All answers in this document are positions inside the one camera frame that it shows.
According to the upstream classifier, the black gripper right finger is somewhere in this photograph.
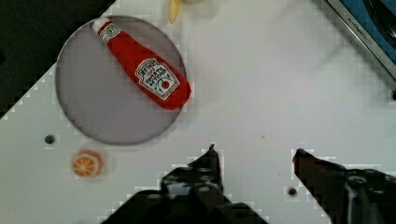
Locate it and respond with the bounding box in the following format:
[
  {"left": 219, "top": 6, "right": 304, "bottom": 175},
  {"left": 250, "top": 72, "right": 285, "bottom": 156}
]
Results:
[{"left": 292, "top": 148, "right": 396, "bottom": 224}]

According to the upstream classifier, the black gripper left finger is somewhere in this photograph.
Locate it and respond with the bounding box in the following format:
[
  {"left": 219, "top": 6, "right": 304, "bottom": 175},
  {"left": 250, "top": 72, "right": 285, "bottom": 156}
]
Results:
[{"left": 102, "top": 146, "right": 268, "bottom": 224}]

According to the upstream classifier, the red plush ketchup bottle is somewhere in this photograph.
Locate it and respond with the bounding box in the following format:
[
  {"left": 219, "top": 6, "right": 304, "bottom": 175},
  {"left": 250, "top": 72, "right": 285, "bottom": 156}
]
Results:
[{"left": 92, "top": 17, "right": 191, "bottom": 110}]

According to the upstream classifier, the orange slice toy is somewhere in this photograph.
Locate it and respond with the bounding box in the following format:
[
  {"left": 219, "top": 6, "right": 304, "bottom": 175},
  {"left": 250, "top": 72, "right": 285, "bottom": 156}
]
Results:
[{"left": 73, "top": 150, "right": 104, "bottom": 178}]

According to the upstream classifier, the round grey plate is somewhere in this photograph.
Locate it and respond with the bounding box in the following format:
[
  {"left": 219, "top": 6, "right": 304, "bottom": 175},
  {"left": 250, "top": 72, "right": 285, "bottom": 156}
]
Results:
[{"left": 54, "top": 21, "right": 183, "bottom": 146}]

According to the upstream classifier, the plush peeled banana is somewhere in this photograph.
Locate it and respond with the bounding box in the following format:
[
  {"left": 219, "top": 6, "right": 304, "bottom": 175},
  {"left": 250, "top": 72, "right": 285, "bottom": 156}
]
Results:
[{"left": 167, "top": 0, "right": 206, "bottom": 24}]

